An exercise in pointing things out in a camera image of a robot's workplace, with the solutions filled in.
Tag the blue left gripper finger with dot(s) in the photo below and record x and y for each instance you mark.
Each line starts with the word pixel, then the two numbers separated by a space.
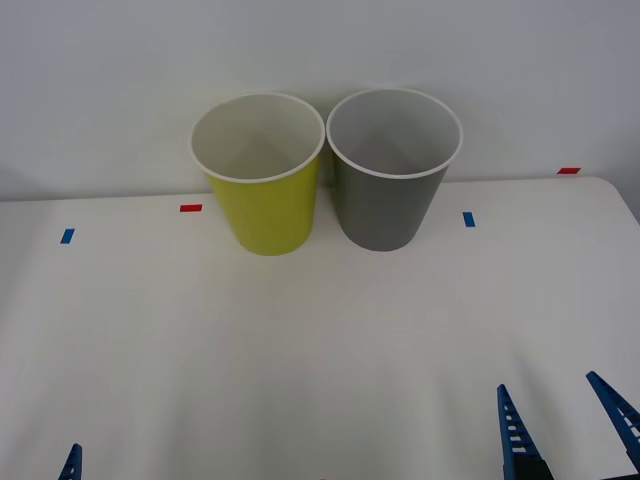
pixel 72 465

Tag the grey plastic bin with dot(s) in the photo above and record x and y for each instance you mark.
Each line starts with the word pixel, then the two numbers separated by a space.
pixel 385 215

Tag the yellow-green plastic bin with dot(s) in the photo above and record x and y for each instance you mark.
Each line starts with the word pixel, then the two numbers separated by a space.
pixel 270 215

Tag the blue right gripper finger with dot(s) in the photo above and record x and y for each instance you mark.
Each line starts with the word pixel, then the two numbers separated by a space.
pixel 620 410
pixel 515 450

